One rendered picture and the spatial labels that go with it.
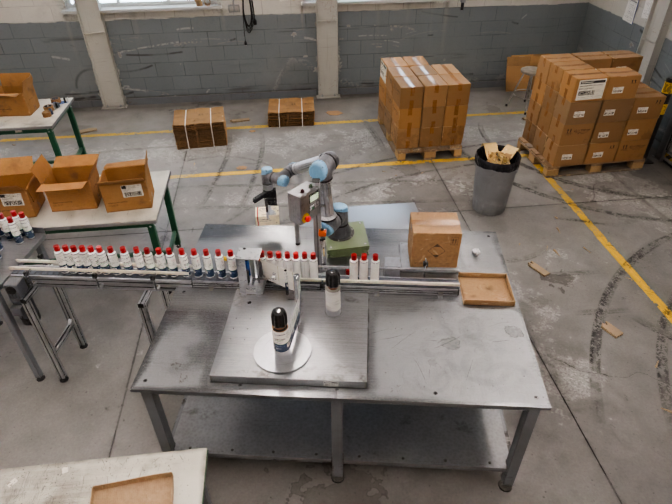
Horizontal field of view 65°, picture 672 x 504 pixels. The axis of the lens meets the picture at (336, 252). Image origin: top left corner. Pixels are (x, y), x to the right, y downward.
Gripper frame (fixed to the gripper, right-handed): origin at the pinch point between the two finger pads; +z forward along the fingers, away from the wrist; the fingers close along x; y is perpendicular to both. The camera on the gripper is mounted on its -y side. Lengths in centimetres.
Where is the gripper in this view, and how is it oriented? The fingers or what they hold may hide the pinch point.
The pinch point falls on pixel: (267, 213)
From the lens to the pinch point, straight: 367.8
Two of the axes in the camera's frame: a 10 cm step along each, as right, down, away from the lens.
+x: -1.1, -6.0, 7.9
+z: -0.1, 8.0, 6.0
